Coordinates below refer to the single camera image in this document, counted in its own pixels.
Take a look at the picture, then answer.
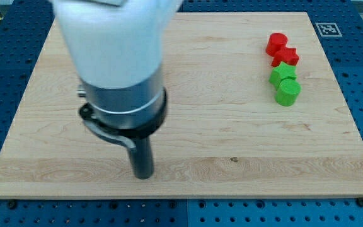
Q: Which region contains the black bolt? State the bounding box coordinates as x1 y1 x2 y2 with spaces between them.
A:
6 200 18 210
355 197 363 207

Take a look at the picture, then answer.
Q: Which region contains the green cylinder block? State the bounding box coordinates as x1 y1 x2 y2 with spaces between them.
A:
275 79 301 107

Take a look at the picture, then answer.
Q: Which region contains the red cylinder block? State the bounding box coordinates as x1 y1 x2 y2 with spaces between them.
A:
265 33 288 57

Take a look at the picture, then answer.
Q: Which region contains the green star block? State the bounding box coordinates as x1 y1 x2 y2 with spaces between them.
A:
268 62 297 90

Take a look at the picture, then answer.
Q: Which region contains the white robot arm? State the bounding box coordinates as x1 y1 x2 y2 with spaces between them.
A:
52 0 182 179

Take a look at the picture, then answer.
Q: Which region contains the red star block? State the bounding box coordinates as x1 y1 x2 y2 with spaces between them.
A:
271 47 300 67

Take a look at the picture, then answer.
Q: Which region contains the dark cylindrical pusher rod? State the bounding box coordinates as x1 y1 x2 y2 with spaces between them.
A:
128 137 154 180

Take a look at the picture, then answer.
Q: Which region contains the light wooden board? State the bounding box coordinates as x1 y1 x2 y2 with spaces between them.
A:
0 12 363 200

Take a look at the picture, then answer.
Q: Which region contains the white fiducial marker tag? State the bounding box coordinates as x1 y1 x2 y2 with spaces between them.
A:
316 22 342 37

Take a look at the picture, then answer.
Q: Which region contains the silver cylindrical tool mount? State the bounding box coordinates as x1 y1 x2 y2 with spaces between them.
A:
79 65 167 150

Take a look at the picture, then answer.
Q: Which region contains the black bolt right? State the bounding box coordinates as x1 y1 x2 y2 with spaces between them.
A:
355 197 363 207

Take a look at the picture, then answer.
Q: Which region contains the black bolt left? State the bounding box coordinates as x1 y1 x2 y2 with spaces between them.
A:
6 200 18 210

